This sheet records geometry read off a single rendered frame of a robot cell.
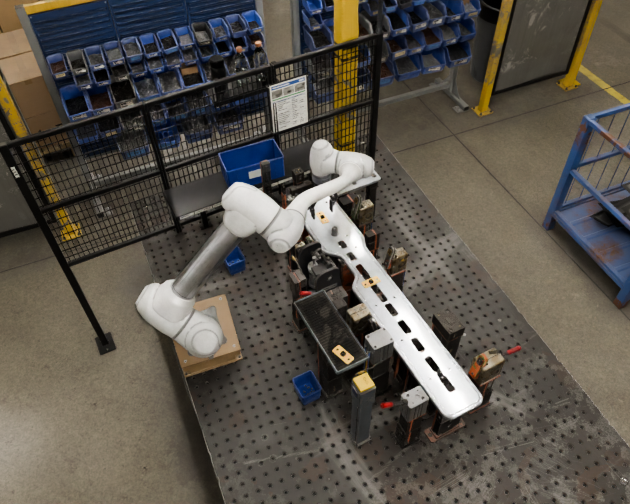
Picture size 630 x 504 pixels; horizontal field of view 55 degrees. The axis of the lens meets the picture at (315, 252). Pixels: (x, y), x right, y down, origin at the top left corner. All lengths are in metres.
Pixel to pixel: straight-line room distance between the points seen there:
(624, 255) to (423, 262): 1.59
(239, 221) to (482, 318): 1.38
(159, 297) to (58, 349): 1.66
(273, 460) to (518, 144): 3.49
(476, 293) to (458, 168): 1.92
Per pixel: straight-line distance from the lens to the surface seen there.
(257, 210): 2.19
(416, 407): 2.35
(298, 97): 3.20
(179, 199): 3.13
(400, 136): 5.13
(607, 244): 4.37
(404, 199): 3.53
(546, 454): 2.77
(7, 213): 4.53
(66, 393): 3.86
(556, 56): 5.76
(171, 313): 2.48
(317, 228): 2.93
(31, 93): 5.01
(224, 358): 2.82
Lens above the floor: 3.12
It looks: 49 degrees down
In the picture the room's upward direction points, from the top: 2 degrees counter-clockwise
